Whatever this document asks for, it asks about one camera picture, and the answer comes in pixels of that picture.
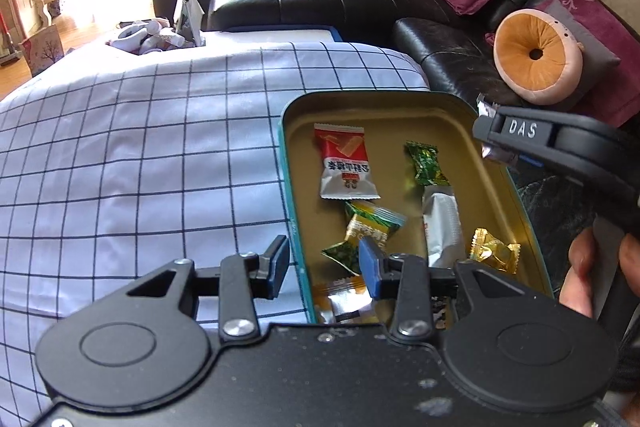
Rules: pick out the embroidered magenta cushion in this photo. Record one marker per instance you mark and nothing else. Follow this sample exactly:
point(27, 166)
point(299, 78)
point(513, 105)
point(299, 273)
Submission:
point(615, 32)

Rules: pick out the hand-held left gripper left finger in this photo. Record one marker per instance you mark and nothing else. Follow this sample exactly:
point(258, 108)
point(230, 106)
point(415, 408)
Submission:
point(277, 267)

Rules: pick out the orange pink donut pillow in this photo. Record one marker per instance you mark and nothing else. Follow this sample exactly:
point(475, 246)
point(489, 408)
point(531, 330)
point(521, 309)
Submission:
point(525, 72)

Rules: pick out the tree print gift bag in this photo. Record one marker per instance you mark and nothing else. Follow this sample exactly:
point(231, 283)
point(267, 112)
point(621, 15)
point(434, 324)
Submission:
point(42, 52)

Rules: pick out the grey cushion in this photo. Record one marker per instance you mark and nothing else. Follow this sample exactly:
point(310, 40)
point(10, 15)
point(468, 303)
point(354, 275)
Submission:
point(595, 57)

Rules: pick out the red white snack packet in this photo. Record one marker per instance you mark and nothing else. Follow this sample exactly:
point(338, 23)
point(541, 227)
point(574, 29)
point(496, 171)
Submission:
point(345, 157)

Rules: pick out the green twisted candy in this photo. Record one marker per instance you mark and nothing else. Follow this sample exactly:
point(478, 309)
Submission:
point(425, 162)

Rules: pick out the white box blue rim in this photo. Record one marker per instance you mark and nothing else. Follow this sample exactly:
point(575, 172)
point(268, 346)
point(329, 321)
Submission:
point(270, 34)

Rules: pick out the green pea snack packet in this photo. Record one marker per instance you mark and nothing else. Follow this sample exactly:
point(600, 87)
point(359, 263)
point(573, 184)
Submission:
point(365, 227)

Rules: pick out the checked white tablecloth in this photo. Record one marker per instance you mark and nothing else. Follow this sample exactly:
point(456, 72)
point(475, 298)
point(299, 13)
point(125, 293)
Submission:
point(150, 132)

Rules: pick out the silver white snack packet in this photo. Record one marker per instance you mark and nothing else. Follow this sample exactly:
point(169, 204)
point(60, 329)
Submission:
point(492, 153)

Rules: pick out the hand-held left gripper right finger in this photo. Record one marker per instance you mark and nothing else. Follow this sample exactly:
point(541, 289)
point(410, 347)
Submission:
point(370, 267)

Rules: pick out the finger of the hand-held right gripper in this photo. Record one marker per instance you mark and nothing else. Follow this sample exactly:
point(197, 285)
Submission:
point(530, 163)
point(485, 127)

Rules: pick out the gold candy packet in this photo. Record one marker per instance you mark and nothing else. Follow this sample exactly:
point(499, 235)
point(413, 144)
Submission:
point(492, 252)

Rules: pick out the person's right hand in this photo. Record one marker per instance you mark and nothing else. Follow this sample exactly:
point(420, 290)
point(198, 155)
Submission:
point(577, 272)

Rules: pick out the white red-lettered snack packet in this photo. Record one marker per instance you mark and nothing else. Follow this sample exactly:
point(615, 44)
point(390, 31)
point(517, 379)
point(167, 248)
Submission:
point(442, 222)

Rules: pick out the teal tin tray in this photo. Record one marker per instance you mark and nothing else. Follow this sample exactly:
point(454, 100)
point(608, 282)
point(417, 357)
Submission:
point(390, 127)

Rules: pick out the red stick vacuum cleaner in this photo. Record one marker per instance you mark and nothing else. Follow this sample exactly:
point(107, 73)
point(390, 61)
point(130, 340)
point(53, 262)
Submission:
point(7, 42)

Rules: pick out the cream yellow snack packet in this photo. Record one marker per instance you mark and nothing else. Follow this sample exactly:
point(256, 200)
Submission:
point(345, 302)

